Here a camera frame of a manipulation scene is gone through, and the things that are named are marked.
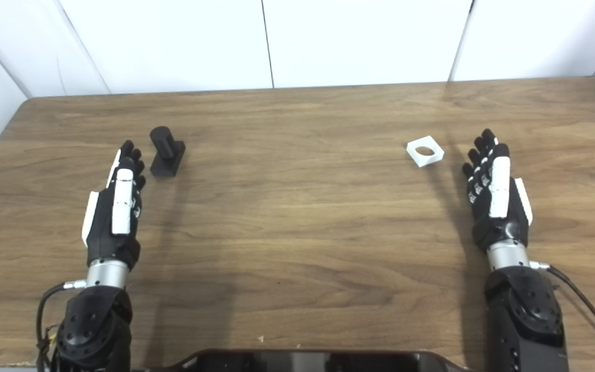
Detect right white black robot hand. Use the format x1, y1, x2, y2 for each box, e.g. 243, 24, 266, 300
462, 128, 534, 255

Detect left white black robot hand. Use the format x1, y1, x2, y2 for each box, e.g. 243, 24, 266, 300
82, 139, 147, 270

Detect black peg with square base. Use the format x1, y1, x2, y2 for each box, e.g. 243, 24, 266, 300
149, 126, 186, 178

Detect white square piece with hole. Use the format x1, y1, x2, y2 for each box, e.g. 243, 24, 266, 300
406, 135, 445, 168

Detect black robot torso cover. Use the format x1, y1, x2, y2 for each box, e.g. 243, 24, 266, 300
132, 349, 476, 372

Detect thick black right wrist cable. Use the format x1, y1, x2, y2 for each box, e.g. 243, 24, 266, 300
530, 261, 595, 368

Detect thick black wrist cable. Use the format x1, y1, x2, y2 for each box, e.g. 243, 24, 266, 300
36, 281, 87, 372
530, 261, 595, 368

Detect thick black left wrist cable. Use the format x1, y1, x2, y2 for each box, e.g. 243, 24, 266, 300
36, 281, 87, 372

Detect thin wires with yellow connector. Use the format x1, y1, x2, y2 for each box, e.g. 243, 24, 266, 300
38, 323, 61, 372

